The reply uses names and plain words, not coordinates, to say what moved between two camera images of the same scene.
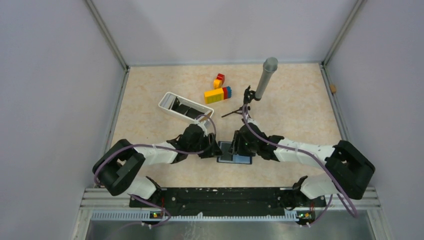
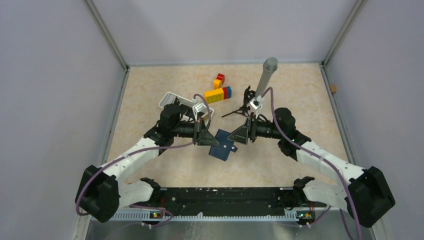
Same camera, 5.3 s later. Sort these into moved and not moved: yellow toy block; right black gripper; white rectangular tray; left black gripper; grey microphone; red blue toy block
Moved: left black gripper; right black gripper
Not moved: yellow toy block; grey microphone; white rectangular tray; red blue toy block
